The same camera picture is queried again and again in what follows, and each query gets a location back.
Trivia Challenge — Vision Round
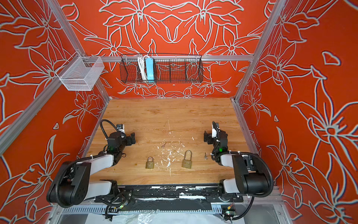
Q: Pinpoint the large brass padlock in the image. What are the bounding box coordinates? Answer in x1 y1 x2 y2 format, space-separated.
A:
182 150 192 169

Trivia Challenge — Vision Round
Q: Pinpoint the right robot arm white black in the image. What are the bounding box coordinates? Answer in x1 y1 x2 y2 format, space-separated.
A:
204 122 274 197

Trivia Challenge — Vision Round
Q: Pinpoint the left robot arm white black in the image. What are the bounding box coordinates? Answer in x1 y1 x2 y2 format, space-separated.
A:
46 119 136 208

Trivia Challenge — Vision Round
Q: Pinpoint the small brass padlock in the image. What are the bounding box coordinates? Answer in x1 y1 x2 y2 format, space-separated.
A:
145 157 154 169

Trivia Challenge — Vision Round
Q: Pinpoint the clear plastic bin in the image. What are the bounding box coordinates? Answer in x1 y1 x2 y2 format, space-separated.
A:
56 57 104 91

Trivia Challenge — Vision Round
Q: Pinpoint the blue white box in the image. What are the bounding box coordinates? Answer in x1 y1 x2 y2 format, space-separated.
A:
145 57 154 83

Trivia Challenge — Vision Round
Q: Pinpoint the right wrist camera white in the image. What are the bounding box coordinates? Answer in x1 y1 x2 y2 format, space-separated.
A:
211 124 219 139

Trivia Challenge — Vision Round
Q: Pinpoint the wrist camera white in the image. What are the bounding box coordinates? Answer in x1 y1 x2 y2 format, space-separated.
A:
211 124 219 139
116 124 125 133

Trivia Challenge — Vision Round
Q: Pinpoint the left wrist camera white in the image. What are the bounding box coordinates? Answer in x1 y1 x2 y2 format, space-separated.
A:
116 124 125 133

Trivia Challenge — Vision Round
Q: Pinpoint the black wire basket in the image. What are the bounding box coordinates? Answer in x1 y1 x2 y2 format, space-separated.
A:
119 54 204 84

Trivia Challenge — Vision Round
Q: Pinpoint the aluminium frame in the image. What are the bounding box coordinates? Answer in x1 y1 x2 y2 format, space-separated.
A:
0 0 291 224

